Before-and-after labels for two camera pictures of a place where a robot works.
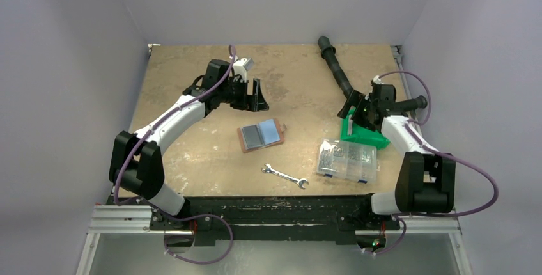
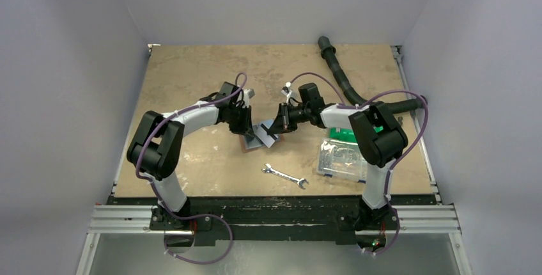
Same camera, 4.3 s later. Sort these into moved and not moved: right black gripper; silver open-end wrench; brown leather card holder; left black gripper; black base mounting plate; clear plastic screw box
Moved: brown leather card holder; left black gripper; right black gripper
Not moved: clear plastic screw box; silver open-end wrench; black base mounting plate
